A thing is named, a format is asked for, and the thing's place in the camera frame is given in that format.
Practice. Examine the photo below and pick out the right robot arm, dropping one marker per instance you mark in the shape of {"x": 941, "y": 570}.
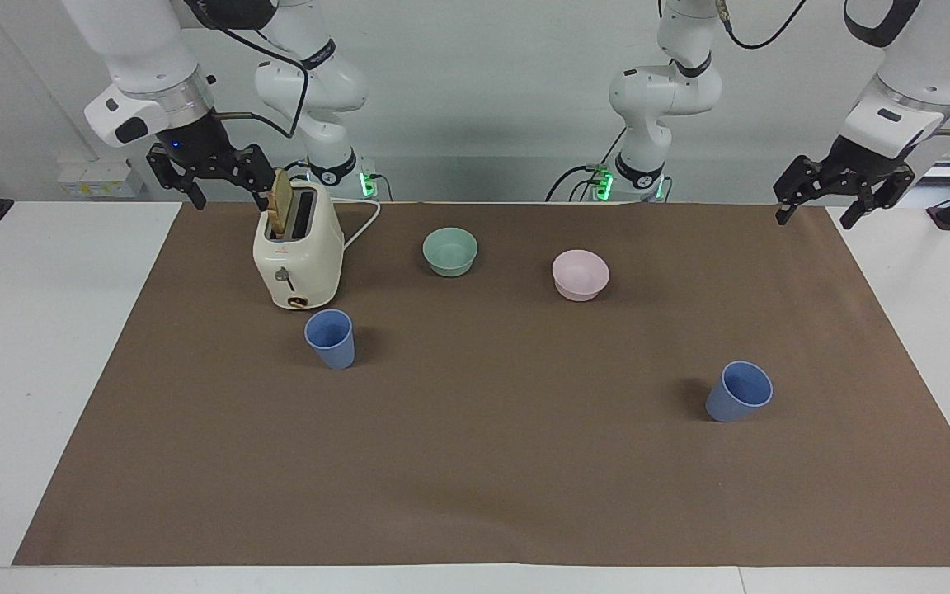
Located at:
{"x": 141, "y": 49}

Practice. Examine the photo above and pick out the green bowl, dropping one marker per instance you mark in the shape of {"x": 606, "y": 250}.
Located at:
{"x": 450, "y": 254}

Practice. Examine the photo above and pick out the pink bowl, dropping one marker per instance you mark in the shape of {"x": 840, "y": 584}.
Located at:
{"x": 580, "y": 279}

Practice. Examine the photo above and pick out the blue cup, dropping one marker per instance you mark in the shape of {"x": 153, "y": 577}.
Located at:
{"x": 731, "y": 403}
{"x": 331, "y": 346}

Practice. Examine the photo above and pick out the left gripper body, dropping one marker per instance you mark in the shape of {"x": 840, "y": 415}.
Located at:
{"x": 862, "y": 163}

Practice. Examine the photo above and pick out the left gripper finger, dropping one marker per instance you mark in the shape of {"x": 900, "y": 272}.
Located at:
{"x": 805, "y": 177}
{"x": 887, "y": 190}

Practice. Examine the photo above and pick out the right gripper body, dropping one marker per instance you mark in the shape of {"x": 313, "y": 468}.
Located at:
{"x": 195, "y": 144}

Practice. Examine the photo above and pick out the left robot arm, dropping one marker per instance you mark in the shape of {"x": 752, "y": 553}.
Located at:
{"x": 928, "y": 58}

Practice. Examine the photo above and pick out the toast slice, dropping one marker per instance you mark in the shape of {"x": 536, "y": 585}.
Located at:
{"x": 280, "y": 202}

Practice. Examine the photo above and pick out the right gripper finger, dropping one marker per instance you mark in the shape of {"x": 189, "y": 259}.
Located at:
{"x": 174, "y": 169}
{"x": 259, "y": 169}

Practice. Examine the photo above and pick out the cream white toaster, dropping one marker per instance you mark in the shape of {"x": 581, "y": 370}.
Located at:
{"x": 302, "y": 264}

